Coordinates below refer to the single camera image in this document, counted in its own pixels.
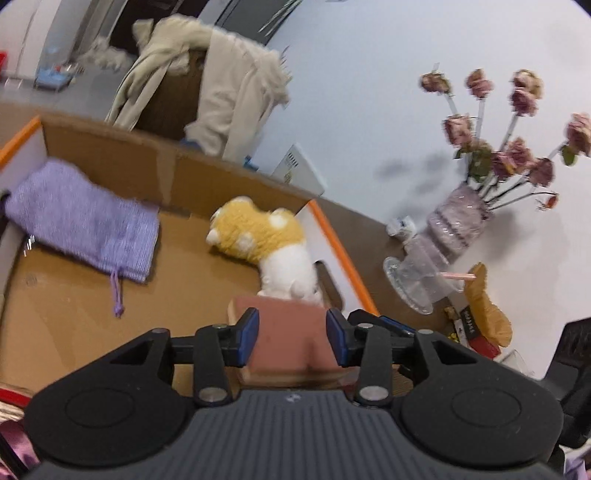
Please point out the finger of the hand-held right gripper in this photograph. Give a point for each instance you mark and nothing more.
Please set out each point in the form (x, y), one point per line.
(397, 326)

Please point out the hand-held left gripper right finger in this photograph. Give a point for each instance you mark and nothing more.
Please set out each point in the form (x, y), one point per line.
(334, 341)

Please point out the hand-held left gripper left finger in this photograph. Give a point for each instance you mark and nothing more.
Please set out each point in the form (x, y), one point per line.
(247, 337)

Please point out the pink sponge block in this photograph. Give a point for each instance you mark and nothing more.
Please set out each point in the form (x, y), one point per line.
(286, 332)

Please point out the cardboard box with orange rim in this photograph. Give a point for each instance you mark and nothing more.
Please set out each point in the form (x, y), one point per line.
(184, 286)

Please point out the clear glass cup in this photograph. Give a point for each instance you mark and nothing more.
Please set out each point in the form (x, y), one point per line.
(415, 281)

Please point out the pink straw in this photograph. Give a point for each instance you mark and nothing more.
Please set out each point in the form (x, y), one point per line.
(461, 276)

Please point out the person's purple clothing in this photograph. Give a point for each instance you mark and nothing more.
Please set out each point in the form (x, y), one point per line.
(579, 468)

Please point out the red box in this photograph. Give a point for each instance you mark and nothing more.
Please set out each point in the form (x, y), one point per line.
(482, 346)

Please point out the yellow and white plush toy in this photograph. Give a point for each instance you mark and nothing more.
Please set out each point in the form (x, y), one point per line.
(263, 230)

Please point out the purple glass vase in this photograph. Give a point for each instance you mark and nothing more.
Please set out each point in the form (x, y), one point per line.
(455, 221)

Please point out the white flat box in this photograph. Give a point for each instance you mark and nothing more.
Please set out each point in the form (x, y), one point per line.
(298, 170)

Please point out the purple knit pouch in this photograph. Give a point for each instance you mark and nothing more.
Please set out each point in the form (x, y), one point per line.
(83, 217)

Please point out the bunch of dried roses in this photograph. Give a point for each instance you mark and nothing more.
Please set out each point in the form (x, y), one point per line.
(517, 154)

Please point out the beige coat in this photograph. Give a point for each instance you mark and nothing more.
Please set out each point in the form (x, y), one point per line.
(231, 92)

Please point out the brown chair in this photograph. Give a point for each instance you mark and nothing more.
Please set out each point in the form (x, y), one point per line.
(175, 101)

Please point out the white fluffy dog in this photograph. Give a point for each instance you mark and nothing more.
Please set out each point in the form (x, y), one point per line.
(106, 55)

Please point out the blue tray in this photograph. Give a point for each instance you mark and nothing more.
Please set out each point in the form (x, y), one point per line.
(55, 78)

